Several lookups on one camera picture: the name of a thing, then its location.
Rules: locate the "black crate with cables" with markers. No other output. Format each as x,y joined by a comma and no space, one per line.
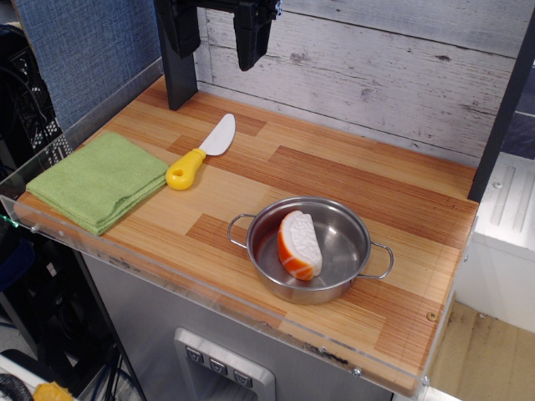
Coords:
28,119

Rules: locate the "white orange toy sushi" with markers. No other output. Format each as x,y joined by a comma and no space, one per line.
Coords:
298,247

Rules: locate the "white metal side unit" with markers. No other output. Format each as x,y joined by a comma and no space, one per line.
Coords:
496,273

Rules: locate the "small steel pot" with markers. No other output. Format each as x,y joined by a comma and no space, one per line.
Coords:
343,239

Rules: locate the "yellow object bottom left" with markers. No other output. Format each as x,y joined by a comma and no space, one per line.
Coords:
51,392

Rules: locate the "yellow handled toy knife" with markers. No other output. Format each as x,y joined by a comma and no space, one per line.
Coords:
181,174

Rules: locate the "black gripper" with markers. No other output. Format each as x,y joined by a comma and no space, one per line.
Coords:
252,23

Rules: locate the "steel cabinet with dispenser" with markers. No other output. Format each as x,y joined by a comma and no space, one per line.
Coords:
146,316

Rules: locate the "dark right frame post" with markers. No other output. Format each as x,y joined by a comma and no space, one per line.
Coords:
508,106

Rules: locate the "dark left frame post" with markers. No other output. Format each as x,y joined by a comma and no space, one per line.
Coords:
180,75

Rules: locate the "green folded cloth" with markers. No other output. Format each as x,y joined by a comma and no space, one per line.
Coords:
98,183

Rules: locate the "dark frame post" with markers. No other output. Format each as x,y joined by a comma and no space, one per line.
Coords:
180,75
508,106

